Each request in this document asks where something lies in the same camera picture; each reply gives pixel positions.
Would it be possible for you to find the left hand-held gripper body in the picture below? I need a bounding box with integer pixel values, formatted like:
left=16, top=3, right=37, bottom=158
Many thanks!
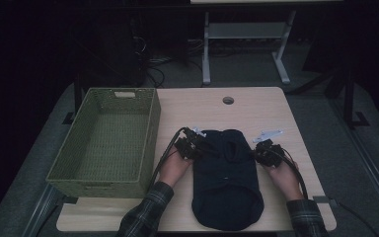
left=174, top=126, right=211, bottom=161

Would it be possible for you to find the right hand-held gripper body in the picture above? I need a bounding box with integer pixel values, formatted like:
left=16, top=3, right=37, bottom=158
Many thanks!
left=251, top=128, right=286, bottom=168

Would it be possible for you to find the dark navy garment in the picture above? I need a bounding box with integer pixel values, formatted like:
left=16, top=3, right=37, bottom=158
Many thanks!
left=190, top=128, right=265, bottom=232

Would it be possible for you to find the green woven basket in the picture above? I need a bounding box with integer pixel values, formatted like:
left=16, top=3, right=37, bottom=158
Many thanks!
left=45, top=87, right=162, bottom=198

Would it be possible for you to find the person's left hand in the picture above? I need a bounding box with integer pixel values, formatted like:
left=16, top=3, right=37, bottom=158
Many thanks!
left=159, top=149, right=193, bottom=189

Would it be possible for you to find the person's right hand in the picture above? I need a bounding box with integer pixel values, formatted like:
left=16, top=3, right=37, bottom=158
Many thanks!
left=263, top=160, right=306, bottom=202

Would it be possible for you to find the grey tape strip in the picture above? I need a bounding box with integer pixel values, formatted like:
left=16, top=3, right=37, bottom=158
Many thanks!
left=312, top=195, right=340, bottom=207

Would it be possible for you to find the black metal stand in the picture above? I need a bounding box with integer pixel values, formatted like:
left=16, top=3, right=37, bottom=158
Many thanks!
left=292, top=62, right=371, bottom=130
left=61, top=73, right=84, bottom=126

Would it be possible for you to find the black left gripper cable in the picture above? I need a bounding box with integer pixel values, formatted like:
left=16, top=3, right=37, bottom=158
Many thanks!
left=148, top=126, right=190, bottom=192

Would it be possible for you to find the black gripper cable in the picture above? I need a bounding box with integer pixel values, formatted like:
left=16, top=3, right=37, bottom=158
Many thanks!
left=148, top=126, right=190, bottom=192
left=274, top=147, right=310, bottom=200

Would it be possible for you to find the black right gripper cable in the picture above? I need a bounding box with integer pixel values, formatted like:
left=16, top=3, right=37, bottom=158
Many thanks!
left=274, top=147, right=310, bottom=200

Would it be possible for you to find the tangle of black floor cables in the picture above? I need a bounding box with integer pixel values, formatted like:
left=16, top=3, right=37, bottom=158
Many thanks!
left=132, top=36, right=205, bottom=89

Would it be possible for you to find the metal floor rail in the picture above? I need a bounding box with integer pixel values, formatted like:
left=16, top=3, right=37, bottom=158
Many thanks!
left=21, top=183, right=64, bottom=237
left=328, top=97, right=379, bottom=229

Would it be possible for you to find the thin black table cable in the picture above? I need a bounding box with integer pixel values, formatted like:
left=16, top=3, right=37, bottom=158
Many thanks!
left=337, top=200, right=379, bottom=237

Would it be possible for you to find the white metal desk frame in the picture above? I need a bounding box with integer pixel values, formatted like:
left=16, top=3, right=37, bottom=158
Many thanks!
left=201, top=10, right=297, bottom=86

